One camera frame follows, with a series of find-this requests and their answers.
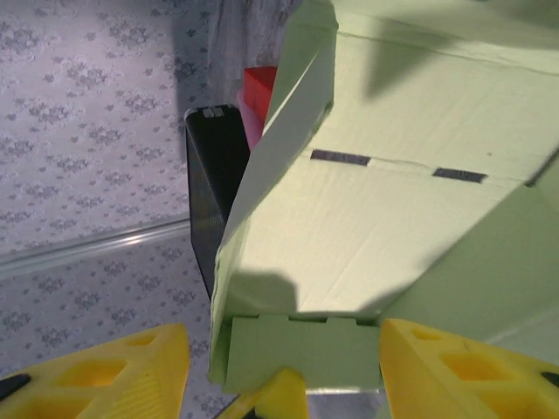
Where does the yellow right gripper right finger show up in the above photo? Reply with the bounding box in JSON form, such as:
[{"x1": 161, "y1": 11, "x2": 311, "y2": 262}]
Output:
[{"x1": 378, "y1": 317, "x2": 559, "y2": 419}]

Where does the red block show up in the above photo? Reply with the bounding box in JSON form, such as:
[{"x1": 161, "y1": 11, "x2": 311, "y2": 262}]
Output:
[{"x1": 242, "y1": 65, "x2": 279, "y2": 126}]

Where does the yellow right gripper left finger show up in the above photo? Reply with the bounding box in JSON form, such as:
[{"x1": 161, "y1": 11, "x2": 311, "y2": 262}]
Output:
[{"x1": 0, "y1": 322, "x2": 190, "y2": 419}]

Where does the pink microphone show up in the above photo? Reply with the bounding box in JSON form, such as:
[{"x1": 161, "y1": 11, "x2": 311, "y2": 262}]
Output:
[{"x1": 235, "y1": 86, "x2": 266, "y2": 152}]

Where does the light green paper box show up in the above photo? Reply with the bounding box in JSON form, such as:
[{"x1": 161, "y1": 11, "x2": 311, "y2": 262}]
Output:
[{"x1": 207, "y1": 0, "x2": 559, "y2": 396}]

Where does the black case with metal handle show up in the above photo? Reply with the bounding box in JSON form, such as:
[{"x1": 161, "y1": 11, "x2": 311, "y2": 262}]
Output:
[{"x1": 183, "y1": 104, "x2": 252, "y2": 302}]

